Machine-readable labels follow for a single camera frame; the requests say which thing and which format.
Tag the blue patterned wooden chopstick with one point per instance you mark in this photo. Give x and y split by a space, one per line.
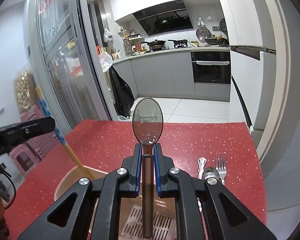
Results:
61 137

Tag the silver metal spoon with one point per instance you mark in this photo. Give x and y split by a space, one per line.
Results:
211 172

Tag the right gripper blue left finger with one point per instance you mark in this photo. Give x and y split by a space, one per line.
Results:
135 171

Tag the black built-in oven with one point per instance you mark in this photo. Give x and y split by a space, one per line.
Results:
211 67

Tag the white handled utensil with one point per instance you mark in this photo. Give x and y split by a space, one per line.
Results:
201 164

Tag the black wok on stove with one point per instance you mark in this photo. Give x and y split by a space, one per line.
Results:
154 43

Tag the pink plastic stool stack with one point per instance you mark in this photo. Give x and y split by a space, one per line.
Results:
27 155

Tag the brown translucent plastic spoon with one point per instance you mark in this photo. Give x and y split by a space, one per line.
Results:
147 128

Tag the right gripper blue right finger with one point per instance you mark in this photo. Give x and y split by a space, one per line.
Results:
160 171

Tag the white refrigerator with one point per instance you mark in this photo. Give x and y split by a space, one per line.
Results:
253 63

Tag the glass sliding door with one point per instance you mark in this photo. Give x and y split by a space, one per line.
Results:
62 52

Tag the black garbage bag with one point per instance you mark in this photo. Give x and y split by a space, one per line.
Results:
123 95

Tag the bag of round nuts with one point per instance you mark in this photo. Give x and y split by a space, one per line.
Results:
24 90

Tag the silver metal fork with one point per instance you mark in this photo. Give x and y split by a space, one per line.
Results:
221 166

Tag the black range hood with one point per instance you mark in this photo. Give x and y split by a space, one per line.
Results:
164 17

